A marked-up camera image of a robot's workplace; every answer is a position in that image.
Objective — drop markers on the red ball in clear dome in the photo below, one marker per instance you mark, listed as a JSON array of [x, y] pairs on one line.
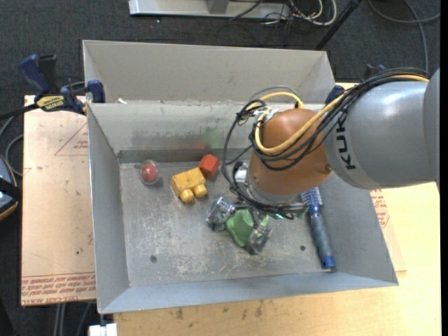
[[149, 172]]

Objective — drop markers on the brown cardboard board red print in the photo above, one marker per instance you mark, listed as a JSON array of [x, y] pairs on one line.
[[56, 201]]

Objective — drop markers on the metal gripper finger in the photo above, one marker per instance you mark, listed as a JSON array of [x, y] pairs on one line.
[[220, 211], [259, 238]]

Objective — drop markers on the green rounded toy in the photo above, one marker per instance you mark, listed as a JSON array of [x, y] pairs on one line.
[[241, 227]]

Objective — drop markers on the grey metal bin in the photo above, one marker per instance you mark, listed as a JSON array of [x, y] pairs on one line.
[[168, 243]]

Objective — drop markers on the yellow toy block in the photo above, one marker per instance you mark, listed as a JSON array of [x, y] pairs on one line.
[[187, 184]]

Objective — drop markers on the blue hairbrush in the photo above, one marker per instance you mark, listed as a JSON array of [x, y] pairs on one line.
[[320, 233]]

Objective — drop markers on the red-brown small block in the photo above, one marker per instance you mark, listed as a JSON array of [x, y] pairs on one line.
[[209, 166]]

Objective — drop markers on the black cylinder on white bracket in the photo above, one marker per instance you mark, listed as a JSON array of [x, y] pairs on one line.
[[241, 174]]

